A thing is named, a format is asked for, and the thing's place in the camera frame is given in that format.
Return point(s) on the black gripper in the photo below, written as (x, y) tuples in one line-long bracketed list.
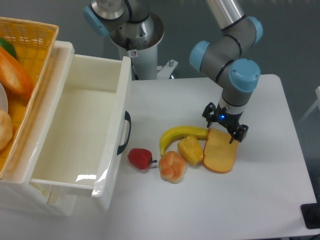
[(227, 116)]

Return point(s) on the toy bread slice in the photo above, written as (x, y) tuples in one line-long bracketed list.
[(219, 153)]

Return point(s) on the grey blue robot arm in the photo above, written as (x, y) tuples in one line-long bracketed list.
[(222, 61)]

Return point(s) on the toy knotted bread roll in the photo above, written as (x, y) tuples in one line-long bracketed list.
[(172, 167)]

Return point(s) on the yellow toy banana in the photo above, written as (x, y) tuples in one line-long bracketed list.
[(179, 132)]

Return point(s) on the yellow toy bell pepper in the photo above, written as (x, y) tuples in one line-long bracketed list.
[(191, 150)]

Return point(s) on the red toy bell pepper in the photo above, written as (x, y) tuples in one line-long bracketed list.
[(141, 158)]

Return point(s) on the black device at edge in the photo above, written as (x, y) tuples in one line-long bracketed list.
[(311, 215)]

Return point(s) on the white plastic drawer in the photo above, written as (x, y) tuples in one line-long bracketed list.
[(79, 153)]

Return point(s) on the yellow wicker basket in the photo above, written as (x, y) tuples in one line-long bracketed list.
[(33, 42)]

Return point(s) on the orange toy baguette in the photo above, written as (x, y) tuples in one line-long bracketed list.
[(14, 76)]

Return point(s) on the round toy bun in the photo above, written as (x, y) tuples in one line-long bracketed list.
[(6, 129)]

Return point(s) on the white drawer cabinet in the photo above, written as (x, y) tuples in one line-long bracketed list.
[(17, 191)]

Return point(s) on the green toy pepper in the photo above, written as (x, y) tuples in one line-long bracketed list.
[(6, 45)]

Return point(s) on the black drawer handle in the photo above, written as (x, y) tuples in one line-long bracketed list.
[(127, 128)]

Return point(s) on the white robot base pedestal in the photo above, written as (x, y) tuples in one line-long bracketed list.
[(139, 42)]

